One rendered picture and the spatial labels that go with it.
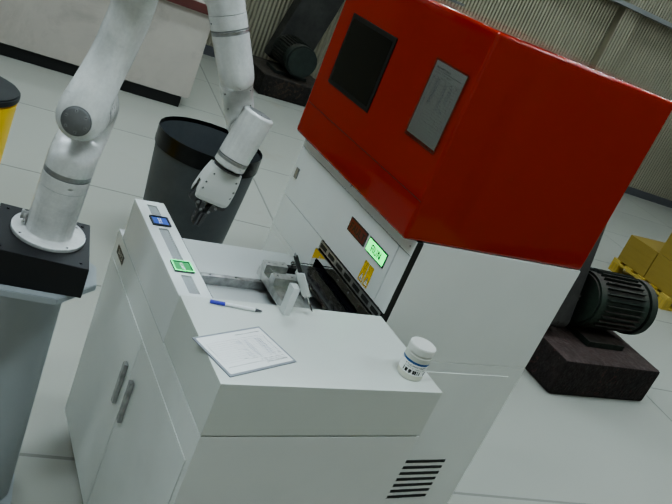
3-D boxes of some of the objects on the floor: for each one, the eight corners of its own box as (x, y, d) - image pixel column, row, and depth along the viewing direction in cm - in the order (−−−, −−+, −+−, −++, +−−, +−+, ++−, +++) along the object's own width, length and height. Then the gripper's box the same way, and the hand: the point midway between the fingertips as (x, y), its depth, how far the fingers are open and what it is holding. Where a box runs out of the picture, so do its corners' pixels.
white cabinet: (218, 427, 300) (288, 254, 270) (310, 641, 226) (419, 436, 196) (54, 426, 265) (113, 228, 236) (99, 678, 192) (192, 437, 162)
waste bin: (209, 239, 454) (246, 132, 428) (231, 288, 409) (275, 172, 383) (116, 222, 426) (151, 107, 400) (130, 273, 381) (170, 146, 355)
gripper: (209, 158, 181) (173, 220, 186) (258, 181, 190) (222, 239, 195) (200, 146, 187) (166, 206, 192) (248, 169, 196) (214, 225, 200)
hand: (198, 216), depth 193 cm, fingers closed
